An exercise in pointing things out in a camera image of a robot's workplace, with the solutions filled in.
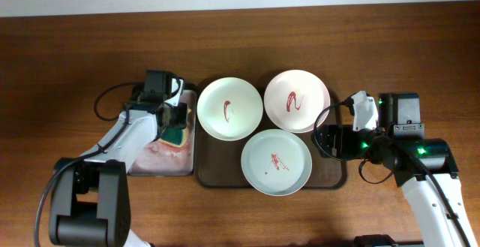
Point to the large brown serving tray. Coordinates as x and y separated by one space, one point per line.
217 164

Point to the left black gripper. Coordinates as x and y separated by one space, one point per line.
182 113

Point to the light blue plate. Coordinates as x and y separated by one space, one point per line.
276 162

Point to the small wet sponge tray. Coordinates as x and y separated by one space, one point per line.
163 159

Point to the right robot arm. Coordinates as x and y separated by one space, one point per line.
388 131

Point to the green yellow sponge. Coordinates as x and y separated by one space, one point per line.
173 136

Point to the pink plate with red stain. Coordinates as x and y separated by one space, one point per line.
294 99

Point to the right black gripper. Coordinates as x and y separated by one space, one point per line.
344 133

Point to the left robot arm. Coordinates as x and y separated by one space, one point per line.
89 197

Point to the cream plate with red stain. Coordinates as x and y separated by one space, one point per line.
230 109

